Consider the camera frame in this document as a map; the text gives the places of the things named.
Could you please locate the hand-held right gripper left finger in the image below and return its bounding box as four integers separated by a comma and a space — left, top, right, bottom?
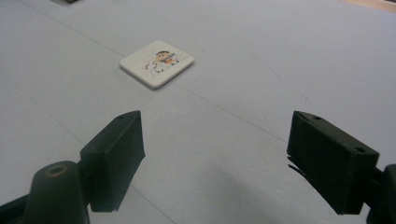
79, 109, 147, 214

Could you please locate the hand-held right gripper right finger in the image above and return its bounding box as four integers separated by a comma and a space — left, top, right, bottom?
286, 110, 380, 216

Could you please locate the white square cartoon coaster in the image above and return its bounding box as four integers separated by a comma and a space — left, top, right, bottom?
119, 39, 195, 90

